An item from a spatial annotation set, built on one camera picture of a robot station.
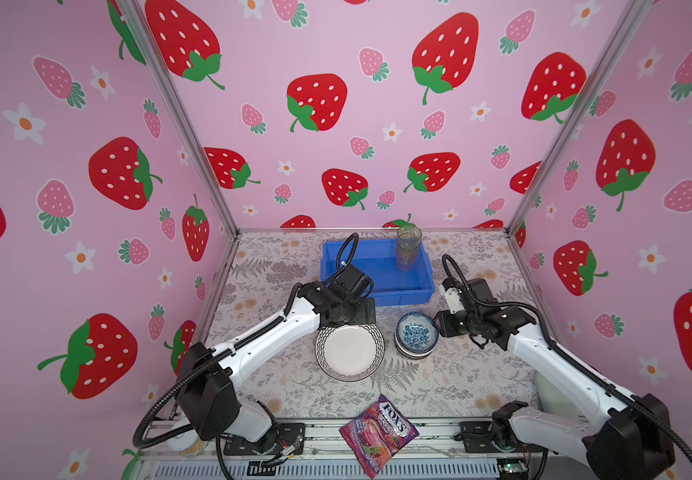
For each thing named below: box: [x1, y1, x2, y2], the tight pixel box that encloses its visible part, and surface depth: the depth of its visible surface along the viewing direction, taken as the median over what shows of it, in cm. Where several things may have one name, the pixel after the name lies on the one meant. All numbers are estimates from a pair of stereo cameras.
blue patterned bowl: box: [396, 312, 439, 354], surface depth 85 cm
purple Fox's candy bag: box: [339, 394, 420, 480], surface depth 75 cm
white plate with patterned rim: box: [315, 324, 385, 382], surface depth 88 cm
